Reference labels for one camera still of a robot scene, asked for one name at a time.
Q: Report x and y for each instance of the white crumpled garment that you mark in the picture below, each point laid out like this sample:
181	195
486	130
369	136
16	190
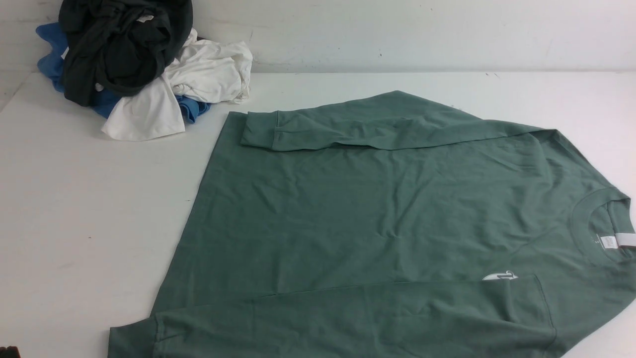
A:
204	71

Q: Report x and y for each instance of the dark green crumpled garment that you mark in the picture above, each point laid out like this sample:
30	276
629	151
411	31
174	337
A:
122	45

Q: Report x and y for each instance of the green long-sleeve top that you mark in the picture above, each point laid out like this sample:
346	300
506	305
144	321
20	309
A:
390	227

